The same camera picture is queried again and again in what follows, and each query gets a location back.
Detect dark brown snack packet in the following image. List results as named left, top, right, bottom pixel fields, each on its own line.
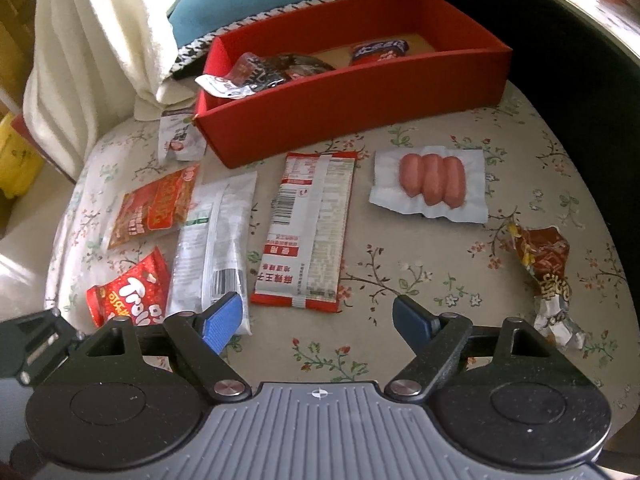
left=195, top=52, right=334, bottom=100

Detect blue red snack packet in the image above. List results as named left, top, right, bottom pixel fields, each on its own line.
left=349, top=39, right=410, bottom=66

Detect red Trolli candy bag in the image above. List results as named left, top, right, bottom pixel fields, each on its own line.
left=86, top=247, right=170, bottom=327

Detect white green long packet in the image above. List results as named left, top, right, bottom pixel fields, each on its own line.
left=167, top=171, right=257, bottom=335

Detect red white flat packet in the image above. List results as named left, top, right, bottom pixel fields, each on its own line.
left=250, top=152, right=358, bottom=313

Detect orange red spicy snack packet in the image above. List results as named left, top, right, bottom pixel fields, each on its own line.
left=103, top=164, right=201, bottom=250

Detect brown foil chicken snack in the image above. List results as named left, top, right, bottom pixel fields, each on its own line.
left=509, top=222, right=586, bottom=350

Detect pink sausages in clear pack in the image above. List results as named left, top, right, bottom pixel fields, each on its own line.
left=369, top=146, right=488, bottom=224

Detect yellow object at left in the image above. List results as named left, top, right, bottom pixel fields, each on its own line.
left=0, top=112, right=44, bottom=200

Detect small white plum packet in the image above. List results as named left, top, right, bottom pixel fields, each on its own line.
left=157, top=108, right=207, bottom=165

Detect red cardboard box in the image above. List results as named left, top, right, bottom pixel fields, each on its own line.
left=194, top=0, right=511, bottom=168

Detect cream white blanket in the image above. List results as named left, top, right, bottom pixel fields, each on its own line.
left=23, top=0, right=194, bottom=179

